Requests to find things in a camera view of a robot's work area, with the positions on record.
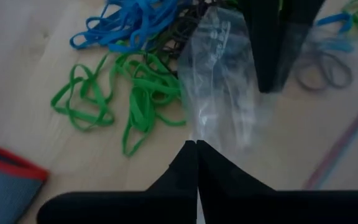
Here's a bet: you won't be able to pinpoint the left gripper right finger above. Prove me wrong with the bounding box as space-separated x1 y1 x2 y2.
196 139 358 224

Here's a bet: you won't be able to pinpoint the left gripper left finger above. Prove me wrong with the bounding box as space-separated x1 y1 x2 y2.
37 139 198 224

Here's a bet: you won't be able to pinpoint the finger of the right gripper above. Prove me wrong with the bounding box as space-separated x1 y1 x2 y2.
277 0 326 91
244 0 284 93

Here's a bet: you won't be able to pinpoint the clear zip bag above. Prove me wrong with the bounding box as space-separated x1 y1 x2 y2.
177 6 358 191

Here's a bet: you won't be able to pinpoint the single blue rubber band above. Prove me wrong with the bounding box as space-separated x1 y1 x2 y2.
315 12 354 52

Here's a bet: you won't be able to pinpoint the loose dark rubber bands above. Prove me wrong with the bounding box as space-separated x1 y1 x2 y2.
293 46 354 93

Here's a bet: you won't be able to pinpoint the dark rubber bands pile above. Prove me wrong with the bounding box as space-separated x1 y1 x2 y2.
147 0 211 77

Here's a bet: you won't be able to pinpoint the green rubber bands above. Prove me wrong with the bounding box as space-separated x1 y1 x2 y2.
50 51 188 157

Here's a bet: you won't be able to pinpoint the blue rubber bands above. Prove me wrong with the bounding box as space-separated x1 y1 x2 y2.
69 0 192 54

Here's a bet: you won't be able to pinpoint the black bundle with green edge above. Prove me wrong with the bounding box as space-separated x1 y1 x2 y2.
0 141 50 224

